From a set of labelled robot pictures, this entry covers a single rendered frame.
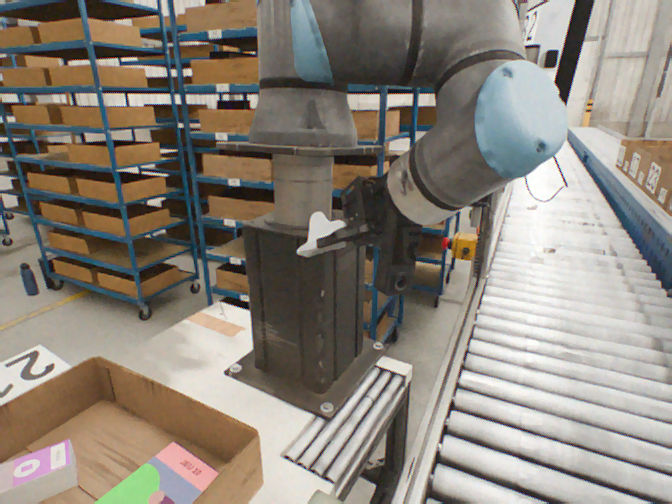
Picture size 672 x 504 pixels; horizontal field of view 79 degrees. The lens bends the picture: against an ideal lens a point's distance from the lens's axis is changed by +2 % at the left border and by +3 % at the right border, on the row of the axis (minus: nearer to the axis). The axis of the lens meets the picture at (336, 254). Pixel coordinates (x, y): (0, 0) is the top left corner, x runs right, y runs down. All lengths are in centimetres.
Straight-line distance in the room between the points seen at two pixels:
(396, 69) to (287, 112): 26
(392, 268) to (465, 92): 22
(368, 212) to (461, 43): 21
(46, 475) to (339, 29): 68
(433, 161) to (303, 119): 30
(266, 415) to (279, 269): 27
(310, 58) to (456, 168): 17
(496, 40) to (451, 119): 8
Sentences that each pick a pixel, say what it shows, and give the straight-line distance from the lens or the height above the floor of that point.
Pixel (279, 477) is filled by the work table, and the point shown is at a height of 75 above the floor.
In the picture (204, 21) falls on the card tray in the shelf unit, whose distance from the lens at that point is 201.
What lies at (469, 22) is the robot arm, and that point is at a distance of 45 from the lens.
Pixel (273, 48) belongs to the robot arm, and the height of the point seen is 136.
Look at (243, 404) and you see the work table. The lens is 83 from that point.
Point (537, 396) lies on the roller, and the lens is 92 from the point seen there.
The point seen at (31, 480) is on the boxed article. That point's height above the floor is 80.
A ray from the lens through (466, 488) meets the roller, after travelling 72.
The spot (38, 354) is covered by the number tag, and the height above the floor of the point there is 86.
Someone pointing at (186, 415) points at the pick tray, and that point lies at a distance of 74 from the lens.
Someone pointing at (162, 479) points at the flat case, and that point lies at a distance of 70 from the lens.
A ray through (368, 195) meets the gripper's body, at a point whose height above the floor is 117.
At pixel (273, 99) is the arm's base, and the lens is 68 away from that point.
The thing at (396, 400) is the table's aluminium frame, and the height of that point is 72.
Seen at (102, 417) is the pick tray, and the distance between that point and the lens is 88.
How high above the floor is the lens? 129
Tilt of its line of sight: 21 degrees down
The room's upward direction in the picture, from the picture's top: straight up
